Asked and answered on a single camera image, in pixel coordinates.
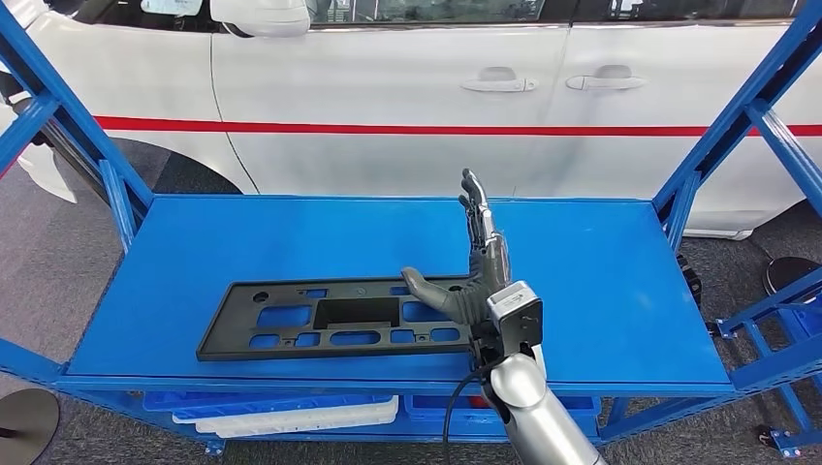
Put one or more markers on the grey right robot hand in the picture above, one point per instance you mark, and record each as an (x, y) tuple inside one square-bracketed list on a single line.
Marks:
[(491, 263)]

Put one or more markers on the black plastic license plate frame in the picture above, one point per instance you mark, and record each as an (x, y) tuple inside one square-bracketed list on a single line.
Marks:
[(231, 327)]

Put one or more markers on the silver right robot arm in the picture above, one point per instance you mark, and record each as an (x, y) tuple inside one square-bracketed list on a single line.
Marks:
[(539, 417)]

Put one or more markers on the blue metal shelf rack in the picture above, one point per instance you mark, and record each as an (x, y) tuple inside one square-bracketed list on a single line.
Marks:
[(385, 244), (770, 301)]

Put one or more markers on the white car with red stripe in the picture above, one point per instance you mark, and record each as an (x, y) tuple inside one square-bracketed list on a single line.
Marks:
[(385, 77)]

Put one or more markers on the round black stand base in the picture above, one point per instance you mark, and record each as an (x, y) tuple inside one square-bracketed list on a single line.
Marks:
[(793, 273)]

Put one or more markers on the white car side mirror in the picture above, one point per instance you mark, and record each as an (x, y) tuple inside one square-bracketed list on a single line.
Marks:
[(263, 16)]

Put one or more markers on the round grey stand base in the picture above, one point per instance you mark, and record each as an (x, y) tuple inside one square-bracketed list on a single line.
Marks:
[(25, 427)]

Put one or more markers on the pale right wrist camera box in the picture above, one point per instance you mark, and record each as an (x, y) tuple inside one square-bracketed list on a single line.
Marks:
[(517, 318)]

